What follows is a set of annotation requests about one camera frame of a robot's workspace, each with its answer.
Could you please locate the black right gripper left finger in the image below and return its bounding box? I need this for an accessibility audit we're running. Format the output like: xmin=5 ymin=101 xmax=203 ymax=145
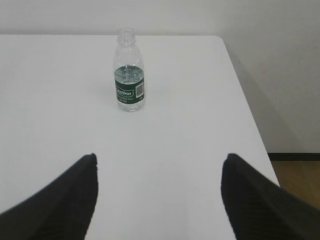
xmin=0 ymin=153 xmax=99 ymax=240

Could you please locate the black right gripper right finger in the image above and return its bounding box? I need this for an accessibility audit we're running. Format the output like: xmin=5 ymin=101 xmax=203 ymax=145
xmin=220 ymin=153 xmax=320 ymax=240

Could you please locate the clear green-label water bottle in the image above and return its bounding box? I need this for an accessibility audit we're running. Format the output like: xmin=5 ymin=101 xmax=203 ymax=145
xmin=113 ymin=28 xmax=145 ymax=112

